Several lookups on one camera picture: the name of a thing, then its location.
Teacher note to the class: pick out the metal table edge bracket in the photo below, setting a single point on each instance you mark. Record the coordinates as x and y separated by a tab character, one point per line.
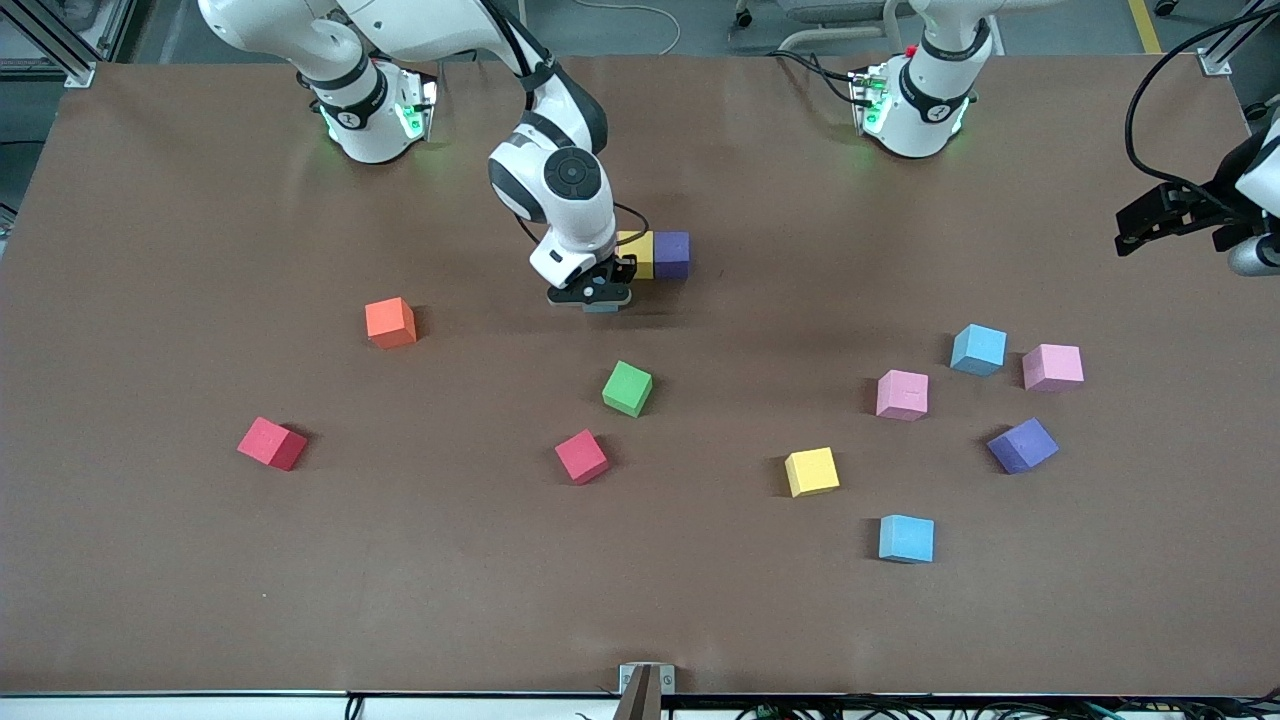
665	678

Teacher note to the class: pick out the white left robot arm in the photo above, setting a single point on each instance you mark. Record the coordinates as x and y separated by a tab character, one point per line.
925	125

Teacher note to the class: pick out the purple foam cube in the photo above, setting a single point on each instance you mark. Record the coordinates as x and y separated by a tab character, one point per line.
1022	445
671	255

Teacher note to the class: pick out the aluminium frame post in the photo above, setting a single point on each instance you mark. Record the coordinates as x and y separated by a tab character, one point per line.
1215	62
72	68

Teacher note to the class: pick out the white tubular stand legs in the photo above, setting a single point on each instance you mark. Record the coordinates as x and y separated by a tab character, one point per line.
890	20

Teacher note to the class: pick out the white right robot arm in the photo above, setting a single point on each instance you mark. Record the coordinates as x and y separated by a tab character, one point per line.
575	225

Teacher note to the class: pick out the yellow foam cube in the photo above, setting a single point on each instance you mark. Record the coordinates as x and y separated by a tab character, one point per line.
811	471
638	255

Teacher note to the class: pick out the white table edge rail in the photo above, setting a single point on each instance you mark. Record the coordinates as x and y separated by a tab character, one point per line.
200	708

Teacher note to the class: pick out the pink foam cube with slit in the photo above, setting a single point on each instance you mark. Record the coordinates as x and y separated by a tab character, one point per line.
902	394

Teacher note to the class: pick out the red foam cube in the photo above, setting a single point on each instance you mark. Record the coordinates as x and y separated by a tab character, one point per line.
581	456
270	442

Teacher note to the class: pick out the blue foam cube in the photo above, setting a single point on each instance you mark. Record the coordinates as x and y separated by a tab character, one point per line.
978	349
600	309
906	538

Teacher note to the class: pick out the green foam cube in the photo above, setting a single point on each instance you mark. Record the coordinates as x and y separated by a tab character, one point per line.
627	388

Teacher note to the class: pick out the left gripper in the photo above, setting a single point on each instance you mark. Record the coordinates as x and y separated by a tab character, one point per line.
1203	209

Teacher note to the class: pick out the orange foam cube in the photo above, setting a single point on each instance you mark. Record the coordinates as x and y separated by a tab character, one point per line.
390	322

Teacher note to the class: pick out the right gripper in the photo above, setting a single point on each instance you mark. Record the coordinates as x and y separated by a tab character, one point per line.
622	268

